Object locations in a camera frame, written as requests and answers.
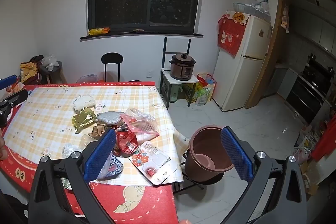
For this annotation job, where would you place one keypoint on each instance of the clear bowl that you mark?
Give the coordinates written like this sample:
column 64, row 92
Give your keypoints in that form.
column 240, row 6

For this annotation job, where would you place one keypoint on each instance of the open cardboard box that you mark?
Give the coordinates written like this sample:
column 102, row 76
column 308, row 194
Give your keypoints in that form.
column 307, row 179

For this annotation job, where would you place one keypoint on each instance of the pile of clear plastic containers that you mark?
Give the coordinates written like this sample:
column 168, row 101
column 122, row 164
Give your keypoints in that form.
column 258, row 10

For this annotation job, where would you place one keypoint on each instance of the white wall socket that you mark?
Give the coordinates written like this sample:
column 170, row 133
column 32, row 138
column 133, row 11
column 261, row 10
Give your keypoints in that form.
column 150, row 74

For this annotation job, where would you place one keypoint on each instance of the white foam net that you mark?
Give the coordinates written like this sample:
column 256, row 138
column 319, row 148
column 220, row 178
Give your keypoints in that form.
column 84, row 102

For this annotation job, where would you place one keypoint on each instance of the dark wooden chair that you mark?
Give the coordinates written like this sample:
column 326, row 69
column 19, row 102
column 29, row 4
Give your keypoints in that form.
column 50, row 74

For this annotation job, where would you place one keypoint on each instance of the red shopping bag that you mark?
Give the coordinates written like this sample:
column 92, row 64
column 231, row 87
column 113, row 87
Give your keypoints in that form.
column 202, row 81

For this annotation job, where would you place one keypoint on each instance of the small fridge magnet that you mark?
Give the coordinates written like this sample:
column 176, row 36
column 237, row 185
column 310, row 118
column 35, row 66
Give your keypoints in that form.
column 261, row 32

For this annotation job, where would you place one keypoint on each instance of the clear plastic bag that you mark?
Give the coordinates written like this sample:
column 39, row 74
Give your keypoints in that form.
column 50, row 61

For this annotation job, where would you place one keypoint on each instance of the plaid tablecloth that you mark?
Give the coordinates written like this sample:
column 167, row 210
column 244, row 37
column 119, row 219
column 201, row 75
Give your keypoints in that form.
column 44, row 113

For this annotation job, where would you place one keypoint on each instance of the black round-back chair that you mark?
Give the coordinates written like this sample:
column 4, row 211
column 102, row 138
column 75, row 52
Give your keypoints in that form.
column 112, row 58

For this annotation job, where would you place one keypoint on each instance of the person's right hand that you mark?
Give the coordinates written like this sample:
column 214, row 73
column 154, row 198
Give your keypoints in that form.
column 185, row 222

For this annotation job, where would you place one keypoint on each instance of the white fridge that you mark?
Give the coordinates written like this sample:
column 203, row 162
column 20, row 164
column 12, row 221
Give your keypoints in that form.
column 244, row 74

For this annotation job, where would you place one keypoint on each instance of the crumpled clear plastic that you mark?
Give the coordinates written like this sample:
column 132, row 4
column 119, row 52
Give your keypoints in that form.
column 69, row 150

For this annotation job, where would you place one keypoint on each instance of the red printed cloth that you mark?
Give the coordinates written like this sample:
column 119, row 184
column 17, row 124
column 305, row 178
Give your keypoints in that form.
column 231, row 37

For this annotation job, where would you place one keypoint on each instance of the black built-in stove oven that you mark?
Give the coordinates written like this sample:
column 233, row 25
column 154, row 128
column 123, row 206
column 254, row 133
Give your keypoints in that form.
column 304, row 92

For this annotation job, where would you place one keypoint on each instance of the yellow snack packet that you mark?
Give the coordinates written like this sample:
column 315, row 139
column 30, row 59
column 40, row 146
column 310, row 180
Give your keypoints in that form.
column 99, row 31

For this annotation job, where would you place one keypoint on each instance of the yellow bag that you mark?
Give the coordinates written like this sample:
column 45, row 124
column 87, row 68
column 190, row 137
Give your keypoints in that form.
column 29, row 71

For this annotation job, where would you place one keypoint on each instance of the flower print blister pack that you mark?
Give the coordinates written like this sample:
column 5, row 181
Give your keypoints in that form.
column 149, row 158

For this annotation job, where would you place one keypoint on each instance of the gold foil wrapper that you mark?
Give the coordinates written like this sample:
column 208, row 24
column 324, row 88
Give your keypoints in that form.
column 82, row 119

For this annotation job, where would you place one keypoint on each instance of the small round dish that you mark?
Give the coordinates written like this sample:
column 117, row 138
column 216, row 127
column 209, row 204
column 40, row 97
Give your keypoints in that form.
column 138, row 29

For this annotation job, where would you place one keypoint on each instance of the crushed red packet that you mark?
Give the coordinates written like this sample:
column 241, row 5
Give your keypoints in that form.
column 126, row 142

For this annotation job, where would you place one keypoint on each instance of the brown paper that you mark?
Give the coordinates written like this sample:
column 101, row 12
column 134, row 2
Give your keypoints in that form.
column 98, row 130

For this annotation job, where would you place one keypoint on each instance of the blue white printed packet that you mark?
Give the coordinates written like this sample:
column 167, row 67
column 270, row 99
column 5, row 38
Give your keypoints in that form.
column 114, row 166

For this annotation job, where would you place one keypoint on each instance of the person's left hand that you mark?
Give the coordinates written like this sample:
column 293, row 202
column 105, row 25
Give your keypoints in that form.
column 2, row 154

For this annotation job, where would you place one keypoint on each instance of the grey base cabinets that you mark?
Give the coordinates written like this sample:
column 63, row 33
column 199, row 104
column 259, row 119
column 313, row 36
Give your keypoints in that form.
column 286, row 82

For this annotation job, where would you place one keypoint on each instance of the dark window sill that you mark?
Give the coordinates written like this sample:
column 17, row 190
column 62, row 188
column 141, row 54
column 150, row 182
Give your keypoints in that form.
column 157, row 34

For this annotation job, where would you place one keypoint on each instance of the wooden door frame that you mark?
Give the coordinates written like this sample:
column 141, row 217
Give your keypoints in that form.
column 275, row 29

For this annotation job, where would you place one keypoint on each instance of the hanging printed bag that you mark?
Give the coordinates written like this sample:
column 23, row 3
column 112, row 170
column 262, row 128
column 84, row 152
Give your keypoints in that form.
column 285, row 19

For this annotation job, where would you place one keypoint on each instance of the black frame white-top stand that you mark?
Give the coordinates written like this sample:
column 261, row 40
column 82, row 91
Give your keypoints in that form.
column 183, row 80

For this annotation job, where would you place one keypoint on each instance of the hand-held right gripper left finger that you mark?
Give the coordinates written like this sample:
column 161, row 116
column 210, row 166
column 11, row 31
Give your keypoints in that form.
column 101, row 154

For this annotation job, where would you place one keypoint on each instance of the pale green plastic jug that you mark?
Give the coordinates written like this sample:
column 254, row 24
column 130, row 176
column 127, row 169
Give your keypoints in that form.
column 174, row 94

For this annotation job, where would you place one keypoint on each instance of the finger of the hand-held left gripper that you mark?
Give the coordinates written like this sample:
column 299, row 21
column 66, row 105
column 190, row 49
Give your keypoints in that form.
column 9, row 81
column 14, row 98

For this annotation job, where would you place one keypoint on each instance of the brown pressure cooker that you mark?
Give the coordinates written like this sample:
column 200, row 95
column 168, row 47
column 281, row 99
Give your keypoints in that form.
column 181, row 66

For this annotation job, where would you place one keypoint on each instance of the clear plastic container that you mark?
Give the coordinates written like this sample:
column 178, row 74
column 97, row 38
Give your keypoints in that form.
column 86, row 79

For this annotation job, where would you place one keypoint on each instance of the black stool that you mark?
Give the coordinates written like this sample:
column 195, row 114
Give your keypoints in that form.
column 207, row 182

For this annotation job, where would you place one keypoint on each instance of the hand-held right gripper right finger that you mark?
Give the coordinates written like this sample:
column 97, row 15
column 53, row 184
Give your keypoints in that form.
column 236, row 155

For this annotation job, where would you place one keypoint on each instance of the grey wall cabinets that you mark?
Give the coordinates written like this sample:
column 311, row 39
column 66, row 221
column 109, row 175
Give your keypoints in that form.
column 315, row 27

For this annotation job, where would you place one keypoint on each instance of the brown plastic trash bin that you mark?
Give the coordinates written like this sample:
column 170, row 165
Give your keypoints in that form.
column 204, row 142

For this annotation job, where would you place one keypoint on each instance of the pink plastic bag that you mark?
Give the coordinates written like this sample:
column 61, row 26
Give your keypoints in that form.
column 302, row 154

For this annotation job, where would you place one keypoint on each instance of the grey lint brush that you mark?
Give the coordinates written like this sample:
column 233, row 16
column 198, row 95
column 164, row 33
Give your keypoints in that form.
column 109, row 117

